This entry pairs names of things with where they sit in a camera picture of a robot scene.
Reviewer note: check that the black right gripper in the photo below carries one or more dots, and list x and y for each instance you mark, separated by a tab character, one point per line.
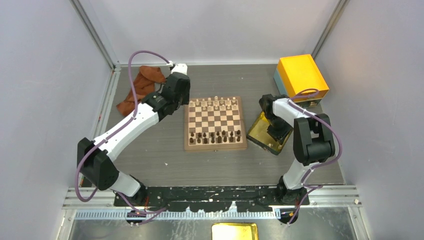
281	136

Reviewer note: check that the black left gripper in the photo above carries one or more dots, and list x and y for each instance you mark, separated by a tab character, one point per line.
185	98

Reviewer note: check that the gold metal tin tray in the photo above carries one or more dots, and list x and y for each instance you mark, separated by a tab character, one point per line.
258	134

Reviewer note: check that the light wooden king piece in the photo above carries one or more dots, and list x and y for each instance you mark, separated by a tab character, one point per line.
216	101

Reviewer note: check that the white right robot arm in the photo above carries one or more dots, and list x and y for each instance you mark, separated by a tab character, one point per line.
313	141

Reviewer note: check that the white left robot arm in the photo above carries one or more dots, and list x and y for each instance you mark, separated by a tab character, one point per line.
95	158

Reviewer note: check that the brown cloth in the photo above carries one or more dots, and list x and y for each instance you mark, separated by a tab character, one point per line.
144	83

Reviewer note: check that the wooden chessboard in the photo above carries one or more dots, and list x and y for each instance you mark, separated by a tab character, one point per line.
225	128

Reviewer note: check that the yellow drawer box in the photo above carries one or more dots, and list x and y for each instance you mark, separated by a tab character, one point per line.
294	74

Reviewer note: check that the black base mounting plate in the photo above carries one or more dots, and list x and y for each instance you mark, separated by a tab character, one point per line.
252	198

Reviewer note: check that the gold tin lid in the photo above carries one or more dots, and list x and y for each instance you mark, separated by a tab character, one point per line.
234	231

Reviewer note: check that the aluminium front rail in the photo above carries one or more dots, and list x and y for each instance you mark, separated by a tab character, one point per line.
101	207

